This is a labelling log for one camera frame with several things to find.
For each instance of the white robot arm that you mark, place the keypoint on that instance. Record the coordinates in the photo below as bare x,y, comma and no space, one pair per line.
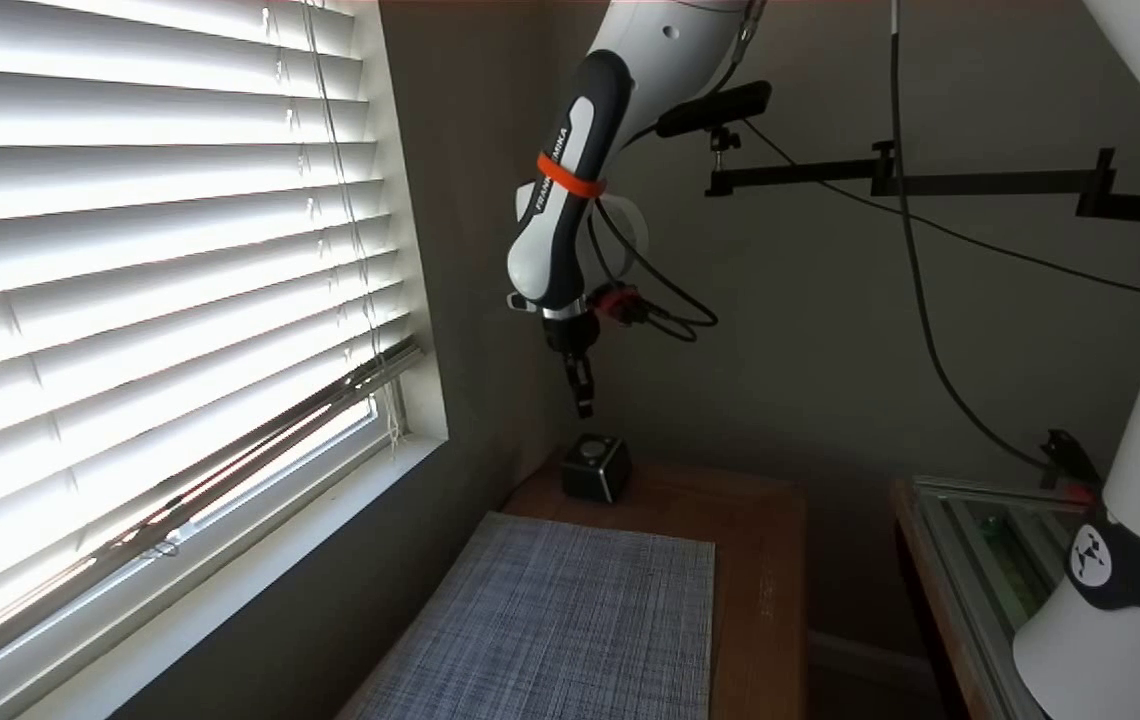
642,60

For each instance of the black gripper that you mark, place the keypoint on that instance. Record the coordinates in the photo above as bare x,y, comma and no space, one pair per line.
572,343

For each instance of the white window blinds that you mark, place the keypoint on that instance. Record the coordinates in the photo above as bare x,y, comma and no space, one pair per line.
197,229

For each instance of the aluminium rail robot base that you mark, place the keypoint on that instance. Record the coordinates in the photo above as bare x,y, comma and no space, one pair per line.
978,563

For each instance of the wooden side table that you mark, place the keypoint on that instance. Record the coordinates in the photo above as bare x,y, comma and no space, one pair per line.
757,532

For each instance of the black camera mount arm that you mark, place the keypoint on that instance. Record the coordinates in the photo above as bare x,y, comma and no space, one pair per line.
1095,188

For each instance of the grey woven placemat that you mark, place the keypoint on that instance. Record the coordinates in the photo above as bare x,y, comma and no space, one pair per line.
554,621

